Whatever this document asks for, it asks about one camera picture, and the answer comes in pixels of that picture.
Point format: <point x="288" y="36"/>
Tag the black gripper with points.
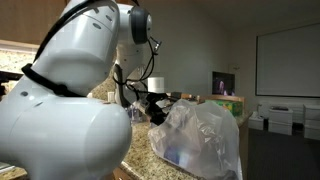
<point x="152" y="110"/>

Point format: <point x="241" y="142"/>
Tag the translucent plastic bag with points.
<point x="202" y="139"/>

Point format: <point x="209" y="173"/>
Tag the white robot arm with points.
<point x="49" y="124"/>

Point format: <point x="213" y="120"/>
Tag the white paper towel roll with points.
<point x="156" y="84"/>

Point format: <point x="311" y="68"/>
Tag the monitor screen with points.
<point x="223" y="83"/>

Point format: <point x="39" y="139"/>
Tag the green tissue box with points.
<point x="235" y="107"/>

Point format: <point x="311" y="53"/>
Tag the white storage boxes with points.
<point x="283" y="118"/>

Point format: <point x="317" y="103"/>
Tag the white projector screen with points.
<point x="288" y="63"/>

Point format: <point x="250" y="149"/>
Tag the white wall outlet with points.
<point x="111" y="96"/>

